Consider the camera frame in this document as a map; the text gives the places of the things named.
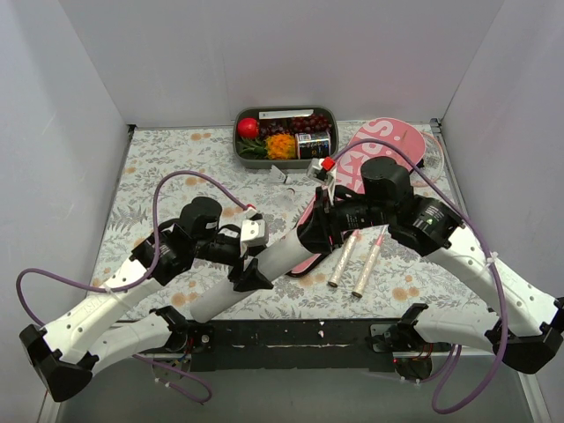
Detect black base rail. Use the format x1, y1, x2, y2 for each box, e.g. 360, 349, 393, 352
184, 318, 442, 374

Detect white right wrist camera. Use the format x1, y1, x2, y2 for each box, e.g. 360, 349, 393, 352
307, 156, 337, 203

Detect orange flower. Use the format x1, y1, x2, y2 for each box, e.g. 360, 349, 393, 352
265, 134, 297, 160

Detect left badminton racket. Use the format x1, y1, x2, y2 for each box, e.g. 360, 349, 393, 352
327, 132, 445, 288

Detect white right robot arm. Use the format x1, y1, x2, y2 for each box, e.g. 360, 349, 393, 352
298, 157, 563, 375

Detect green leafy sprig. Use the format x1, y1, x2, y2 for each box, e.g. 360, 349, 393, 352
237, 138, 268, 160

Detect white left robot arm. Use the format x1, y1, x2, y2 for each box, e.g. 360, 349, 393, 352
19, 197, 268, 402

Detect shiny patterned can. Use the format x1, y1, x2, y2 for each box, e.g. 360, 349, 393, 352
294, 130, 331, 160

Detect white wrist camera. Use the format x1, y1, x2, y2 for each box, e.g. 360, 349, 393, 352
240, 213, 269, 248
307, 156, 337, 203

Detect right badminton racket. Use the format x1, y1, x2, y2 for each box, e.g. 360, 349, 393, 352
352, 226, 388, 299

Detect white shuttlecock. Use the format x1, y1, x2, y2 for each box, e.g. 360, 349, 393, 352
269, 165, 290, 184

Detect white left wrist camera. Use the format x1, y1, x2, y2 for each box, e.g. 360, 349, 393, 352
240, 213, 269, 248

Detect badminton racket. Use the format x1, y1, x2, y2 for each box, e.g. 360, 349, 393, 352
352, 226, 388, 299
327, 132, 445, 288

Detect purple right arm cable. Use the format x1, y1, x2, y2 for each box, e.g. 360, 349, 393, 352
330, 143, 508, 414

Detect grey plastic tray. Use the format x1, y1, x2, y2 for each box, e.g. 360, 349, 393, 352
233, 106, 338, 170

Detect pink racket cover bag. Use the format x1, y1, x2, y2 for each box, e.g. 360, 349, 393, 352
284, 116, 427, 278

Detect dark red grapes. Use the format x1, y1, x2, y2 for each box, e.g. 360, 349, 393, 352
259, 114, 333, 138

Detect red apple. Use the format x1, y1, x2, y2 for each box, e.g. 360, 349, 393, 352
237, 117, 260, 138

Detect white shuttlecock tube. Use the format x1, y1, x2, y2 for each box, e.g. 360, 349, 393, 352
189, 229, 313, 323

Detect white label strip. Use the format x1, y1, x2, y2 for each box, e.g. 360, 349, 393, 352
258, 108, 314, 120

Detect floral table mat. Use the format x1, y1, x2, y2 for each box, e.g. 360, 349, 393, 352
92, 128, 486, 319

